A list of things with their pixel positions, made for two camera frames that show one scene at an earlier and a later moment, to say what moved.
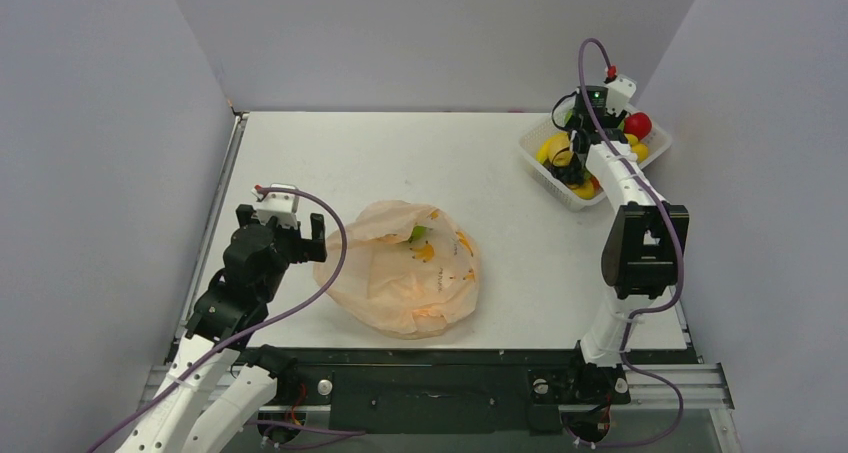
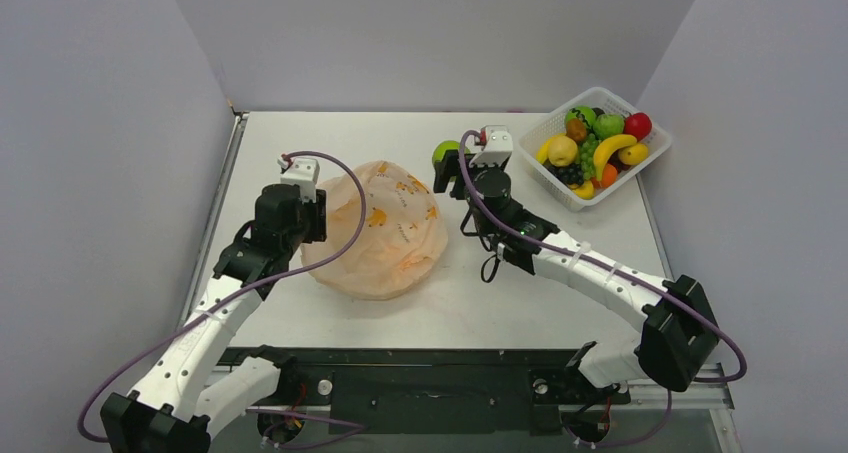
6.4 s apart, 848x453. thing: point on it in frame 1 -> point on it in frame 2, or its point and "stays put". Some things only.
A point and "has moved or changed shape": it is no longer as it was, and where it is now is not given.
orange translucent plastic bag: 403,267 has moved or changed shape
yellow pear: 559,149 stays put
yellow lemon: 641,150 stays put
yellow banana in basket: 542,152 stays put
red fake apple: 638,124 stays put
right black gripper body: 574,168 -> 448,172
